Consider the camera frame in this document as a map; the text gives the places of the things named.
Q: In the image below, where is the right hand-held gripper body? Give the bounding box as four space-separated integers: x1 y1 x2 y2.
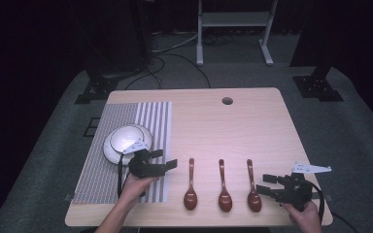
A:
271 161 332 212

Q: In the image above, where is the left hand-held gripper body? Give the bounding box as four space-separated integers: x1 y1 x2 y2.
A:
122 139 167 179

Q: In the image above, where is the person's left hand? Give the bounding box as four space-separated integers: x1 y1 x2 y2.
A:
119 173 159 208

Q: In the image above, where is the person's right hand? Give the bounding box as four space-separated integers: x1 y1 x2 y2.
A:
281 201 322 229

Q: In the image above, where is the dark red spoon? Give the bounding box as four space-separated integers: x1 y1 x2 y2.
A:
218 158 233 214
246 158 262 214
183 157 198 212

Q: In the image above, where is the white bowl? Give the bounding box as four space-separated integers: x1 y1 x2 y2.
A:
110 125 145 153

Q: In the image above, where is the white plate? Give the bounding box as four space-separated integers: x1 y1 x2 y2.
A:
102 123 153 166

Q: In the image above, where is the striped grey placemat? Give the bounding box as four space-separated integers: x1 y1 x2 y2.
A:
71 101 173 205

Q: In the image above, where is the black metal stand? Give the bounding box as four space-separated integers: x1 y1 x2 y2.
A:
74 59 120 105
289 54 345 103

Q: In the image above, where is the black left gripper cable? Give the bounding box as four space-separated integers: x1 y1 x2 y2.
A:
117 152 125 199

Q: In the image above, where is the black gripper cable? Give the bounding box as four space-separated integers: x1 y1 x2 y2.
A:
117 152 125 199
307 181 360 233

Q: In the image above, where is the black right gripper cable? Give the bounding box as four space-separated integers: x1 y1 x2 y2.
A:
307 181 360 233

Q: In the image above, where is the black floor cable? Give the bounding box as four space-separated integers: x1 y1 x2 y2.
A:
123 52 212 91

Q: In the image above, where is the grey floor cable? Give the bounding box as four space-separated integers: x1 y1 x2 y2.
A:
151 31 199 54

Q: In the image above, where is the white metal frame stand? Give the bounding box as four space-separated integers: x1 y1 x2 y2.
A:
195 0 279 67

